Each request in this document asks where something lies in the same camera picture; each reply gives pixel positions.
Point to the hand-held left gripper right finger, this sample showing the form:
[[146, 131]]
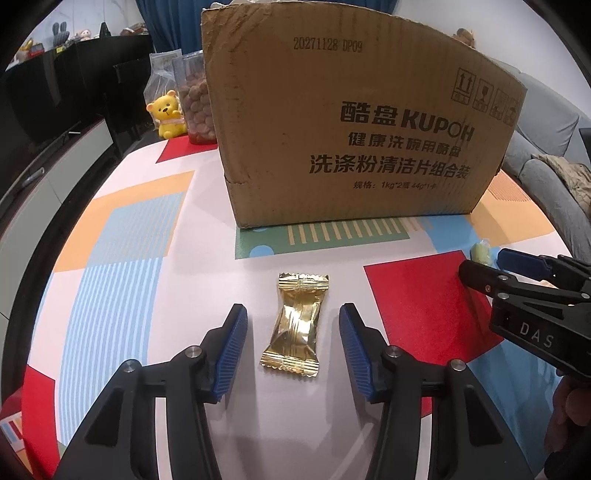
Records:
[[358, 355]]

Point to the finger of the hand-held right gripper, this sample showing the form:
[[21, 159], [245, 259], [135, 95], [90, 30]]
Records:
[[485, 277], [521, 261]]

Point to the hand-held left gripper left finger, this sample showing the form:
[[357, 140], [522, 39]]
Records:
[[228, 355]]

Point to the pale green candy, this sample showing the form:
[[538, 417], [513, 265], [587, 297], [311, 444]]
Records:
[[480, 254]]

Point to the gold candy packet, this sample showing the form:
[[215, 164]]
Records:
[[293, 323]]

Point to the brown cardboard box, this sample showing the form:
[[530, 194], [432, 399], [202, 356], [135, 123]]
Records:
[[346, 92]]

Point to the person's right hand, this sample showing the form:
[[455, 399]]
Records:
[[570, 415]]

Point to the beige quilted jacket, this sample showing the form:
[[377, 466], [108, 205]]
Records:
[[568, 177]]

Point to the colourful patchwork tablecloth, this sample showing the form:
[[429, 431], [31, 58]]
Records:
[[138, 277]]

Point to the grey sofa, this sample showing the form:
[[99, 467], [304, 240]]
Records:
[[545, 124]]

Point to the brown plush toy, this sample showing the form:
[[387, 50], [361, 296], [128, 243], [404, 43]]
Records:
[[464, 38]]

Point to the grey television cabinet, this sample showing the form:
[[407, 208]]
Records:
[[55, 180]]

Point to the yellow bear figurine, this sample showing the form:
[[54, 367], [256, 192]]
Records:
[[168, 115]]

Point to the clear jar of nuts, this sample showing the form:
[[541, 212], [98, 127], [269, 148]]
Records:
[[194, 97]]

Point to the clear plastic bag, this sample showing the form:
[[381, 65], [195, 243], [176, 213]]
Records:
[[159, 74]]

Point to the large black television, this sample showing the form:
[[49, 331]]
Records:
[[51, 115]]

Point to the blue curtain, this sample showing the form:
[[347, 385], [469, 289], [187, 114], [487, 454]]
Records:
[[171, 27]]

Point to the stack of books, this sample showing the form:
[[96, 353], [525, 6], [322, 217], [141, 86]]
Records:
[[135, 30]]

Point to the black cone metronome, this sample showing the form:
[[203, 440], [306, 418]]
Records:
[[104, 30]]

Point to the pink pig plush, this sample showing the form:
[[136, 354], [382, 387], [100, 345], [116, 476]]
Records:
[[83, 35]]

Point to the grey bunny plush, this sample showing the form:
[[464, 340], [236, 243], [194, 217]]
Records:
[[60, 34]]

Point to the gold white ornament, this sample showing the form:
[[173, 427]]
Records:
[[25, 50]]

